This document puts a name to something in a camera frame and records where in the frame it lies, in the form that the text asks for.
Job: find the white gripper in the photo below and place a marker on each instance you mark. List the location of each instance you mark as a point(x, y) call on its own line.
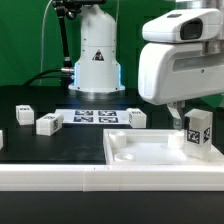
point(176, 72)

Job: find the white square tabletop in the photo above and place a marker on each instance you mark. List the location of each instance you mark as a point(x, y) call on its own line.
point(155, 147)

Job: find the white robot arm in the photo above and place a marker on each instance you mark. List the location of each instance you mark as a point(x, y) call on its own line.
point(97, 71)

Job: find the sheet with fiducial tags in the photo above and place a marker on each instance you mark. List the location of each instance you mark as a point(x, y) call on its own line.
point(78, 116)

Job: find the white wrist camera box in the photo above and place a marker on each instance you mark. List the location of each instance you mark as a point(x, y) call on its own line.
point(184, 25)

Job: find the white front fence wall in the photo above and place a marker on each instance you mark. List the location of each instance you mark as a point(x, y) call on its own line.
point(86, 178)

